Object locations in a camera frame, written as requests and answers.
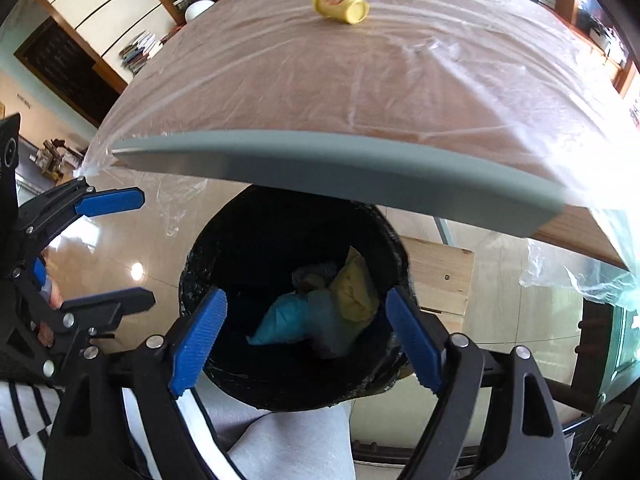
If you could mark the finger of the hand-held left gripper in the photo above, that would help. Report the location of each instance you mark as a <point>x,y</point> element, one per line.
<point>110,306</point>
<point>110,201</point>

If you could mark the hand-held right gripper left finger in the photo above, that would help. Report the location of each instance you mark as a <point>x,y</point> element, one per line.
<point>197,340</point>

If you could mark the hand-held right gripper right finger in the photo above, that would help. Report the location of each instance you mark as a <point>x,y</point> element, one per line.
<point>415,345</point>

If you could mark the yellow paper sheet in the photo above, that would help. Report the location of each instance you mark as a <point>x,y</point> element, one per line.
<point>355,290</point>

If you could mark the blue plastic bag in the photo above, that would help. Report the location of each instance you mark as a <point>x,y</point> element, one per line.
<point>280,321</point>

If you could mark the black trash bin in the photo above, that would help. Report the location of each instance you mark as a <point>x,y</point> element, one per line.
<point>240,240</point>

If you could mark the light wooden stool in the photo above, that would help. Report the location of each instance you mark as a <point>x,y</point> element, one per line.
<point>440,280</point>

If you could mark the grey pants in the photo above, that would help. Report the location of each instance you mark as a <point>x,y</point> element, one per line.
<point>285,440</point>

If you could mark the stack of books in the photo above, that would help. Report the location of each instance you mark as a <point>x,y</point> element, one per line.
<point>142,51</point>

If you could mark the white and wood cabinet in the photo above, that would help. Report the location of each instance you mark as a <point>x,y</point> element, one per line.
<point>115,5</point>

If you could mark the white bowl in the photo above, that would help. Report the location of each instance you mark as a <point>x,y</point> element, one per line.
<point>198,10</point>

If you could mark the clear plastic table cover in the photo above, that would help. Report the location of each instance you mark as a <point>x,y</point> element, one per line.
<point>350,85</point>

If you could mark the yellow paper cup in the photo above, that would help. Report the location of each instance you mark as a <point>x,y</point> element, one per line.
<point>340,4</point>

